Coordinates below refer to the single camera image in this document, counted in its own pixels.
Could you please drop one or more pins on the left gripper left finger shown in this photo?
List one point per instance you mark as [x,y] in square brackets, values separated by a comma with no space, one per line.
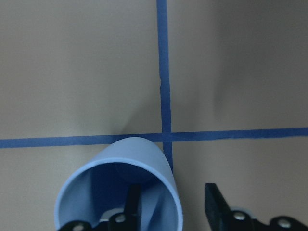
[128,220]

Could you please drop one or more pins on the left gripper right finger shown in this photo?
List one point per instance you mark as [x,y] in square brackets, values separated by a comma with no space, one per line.
[222,218]

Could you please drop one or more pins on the blue cup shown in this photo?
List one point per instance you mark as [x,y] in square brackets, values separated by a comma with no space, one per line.
[102,184]

